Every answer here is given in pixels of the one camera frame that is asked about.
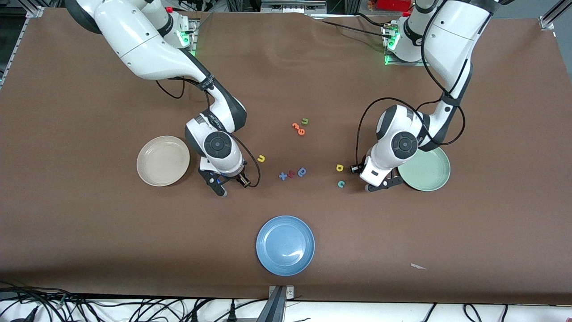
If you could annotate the red box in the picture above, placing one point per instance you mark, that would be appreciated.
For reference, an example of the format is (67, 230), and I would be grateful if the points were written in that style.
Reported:
(393, 4)

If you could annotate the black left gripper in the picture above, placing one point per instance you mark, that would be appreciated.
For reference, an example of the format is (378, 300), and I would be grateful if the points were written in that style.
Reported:
(359, 168)

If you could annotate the blue round plate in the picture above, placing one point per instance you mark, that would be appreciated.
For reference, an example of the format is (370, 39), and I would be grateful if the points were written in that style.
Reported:
(285, 246)

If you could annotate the small metal post bracket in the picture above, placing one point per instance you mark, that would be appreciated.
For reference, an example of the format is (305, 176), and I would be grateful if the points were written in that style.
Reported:
(289, 293)

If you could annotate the light blue foam letter a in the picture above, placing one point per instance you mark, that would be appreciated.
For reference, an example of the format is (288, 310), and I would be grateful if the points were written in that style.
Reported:
(300, 174)

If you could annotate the brown table cover mat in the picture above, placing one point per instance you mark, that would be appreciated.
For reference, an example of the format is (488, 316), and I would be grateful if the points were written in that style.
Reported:
(89, 223)

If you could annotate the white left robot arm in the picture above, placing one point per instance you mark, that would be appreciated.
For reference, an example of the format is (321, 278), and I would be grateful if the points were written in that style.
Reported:
(451, 40)

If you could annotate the aluminium frame rail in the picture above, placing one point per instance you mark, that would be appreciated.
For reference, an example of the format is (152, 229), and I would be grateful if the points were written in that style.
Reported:
(15, 44)

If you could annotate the metal frame corner bracket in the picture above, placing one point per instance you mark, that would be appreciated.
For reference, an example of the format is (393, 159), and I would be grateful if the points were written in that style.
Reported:
(35, 11)
(547, 21)

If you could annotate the black power plug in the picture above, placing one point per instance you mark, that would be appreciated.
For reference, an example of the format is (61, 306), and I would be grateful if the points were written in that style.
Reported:
(232, 313)
(194, 315)

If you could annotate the beige brown round plate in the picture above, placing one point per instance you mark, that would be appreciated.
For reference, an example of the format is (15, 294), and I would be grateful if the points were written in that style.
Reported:
(163, 161)

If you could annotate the green round plate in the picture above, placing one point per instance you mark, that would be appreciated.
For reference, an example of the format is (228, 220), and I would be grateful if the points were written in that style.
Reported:
(429, 174)

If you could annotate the grey metal box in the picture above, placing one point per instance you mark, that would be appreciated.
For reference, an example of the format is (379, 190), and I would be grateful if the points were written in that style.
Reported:
(290, 5)

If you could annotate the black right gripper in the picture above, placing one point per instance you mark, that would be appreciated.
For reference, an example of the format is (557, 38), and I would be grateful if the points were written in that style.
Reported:
(241, 179)

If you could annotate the white paper scrap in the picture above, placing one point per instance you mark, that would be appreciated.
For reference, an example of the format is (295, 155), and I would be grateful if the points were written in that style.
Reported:
(416, 266)

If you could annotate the aluminium camera post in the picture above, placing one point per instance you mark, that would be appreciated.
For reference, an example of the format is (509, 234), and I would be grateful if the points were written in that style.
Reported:
(275, 308)

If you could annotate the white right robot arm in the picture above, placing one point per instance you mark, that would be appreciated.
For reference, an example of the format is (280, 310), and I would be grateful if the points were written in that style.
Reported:
(134, 40)

